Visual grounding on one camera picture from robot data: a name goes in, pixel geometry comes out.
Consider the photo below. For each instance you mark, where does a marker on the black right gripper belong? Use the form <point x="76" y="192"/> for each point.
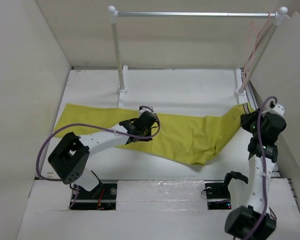
<point x="247" y="118"/>

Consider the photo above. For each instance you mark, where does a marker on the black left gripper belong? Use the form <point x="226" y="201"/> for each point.
<point x="145" y="139"/>

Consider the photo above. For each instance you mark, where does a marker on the yellow trousers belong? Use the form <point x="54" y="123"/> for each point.
<point x="184" y="139"/>

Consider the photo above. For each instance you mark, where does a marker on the pink wire hanger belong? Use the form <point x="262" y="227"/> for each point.
<point x="249" y="58"/>

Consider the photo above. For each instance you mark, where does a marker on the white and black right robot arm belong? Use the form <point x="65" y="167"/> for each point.
<point x="250" y="217"/>

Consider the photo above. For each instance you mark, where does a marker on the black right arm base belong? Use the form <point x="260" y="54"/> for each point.
<point x="217" y="195"/>

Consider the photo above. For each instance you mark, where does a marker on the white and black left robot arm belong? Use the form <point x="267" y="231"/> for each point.
<point x="70" y="156"/>

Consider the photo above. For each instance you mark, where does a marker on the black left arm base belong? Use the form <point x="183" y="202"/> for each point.
<point x="105" y="199"/>

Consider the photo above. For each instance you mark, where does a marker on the white and silver clothes rack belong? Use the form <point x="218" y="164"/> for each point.
<point x="114" y="14"/>

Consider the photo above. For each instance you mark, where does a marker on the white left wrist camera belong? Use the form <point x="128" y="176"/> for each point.
<point x="144" y="108"/>

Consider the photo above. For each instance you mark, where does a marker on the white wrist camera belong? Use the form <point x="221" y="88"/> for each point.
<point x="144" y="108"/>
<point x="276" y="108"/>

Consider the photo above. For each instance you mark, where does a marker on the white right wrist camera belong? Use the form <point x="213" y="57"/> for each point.
<point x="276" y="108"/>

